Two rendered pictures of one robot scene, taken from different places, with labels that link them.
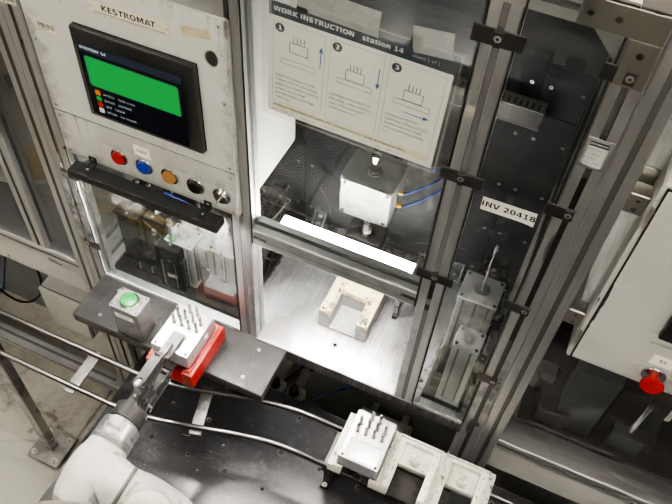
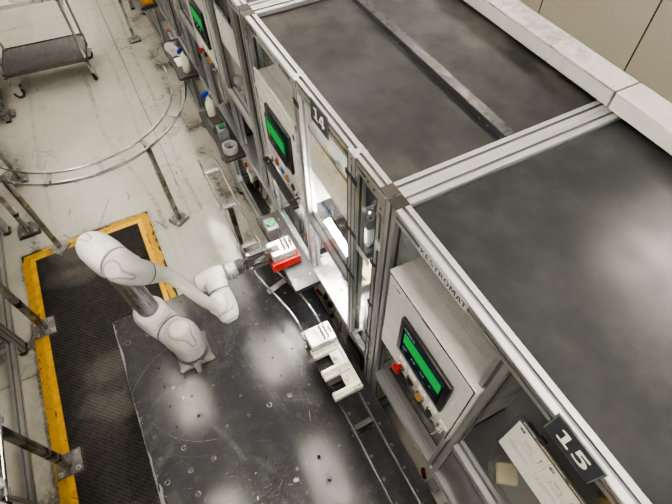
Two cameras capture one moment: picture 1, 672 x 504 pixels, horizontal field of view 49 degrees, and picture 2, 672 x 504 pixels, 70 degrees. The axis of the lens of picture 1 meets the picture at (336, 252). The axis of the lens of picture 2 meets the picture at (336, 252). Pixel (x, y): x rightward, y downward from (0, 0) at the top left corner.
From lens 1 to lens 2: 0.98 m
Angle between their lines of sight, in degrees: 26
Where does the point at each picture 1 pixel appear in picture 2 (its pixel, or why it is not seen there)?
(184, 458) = (265, 301)
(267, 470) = (290, 326)
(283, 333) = (325, 272)
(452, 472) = (347, 372)
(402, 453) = (333, 350)
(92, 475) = (209, 278)
